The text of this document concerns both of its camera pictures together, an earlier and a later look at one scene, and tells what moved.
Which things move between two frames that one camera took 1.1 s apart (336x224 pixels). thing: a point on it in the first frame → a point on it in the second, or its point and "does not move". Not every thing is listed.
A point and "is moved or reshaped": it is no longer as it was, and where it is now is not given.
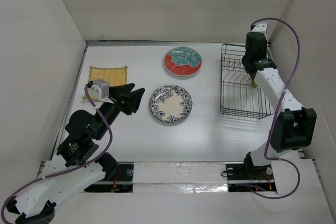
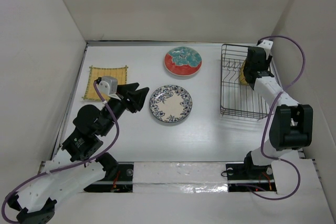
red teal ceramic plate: x=182 y=61 does not move
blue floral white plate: x=170 y=103 does not move
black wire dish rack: x=238 y=97 does not move
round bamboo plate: x=254 y=84 is moved or reshaped
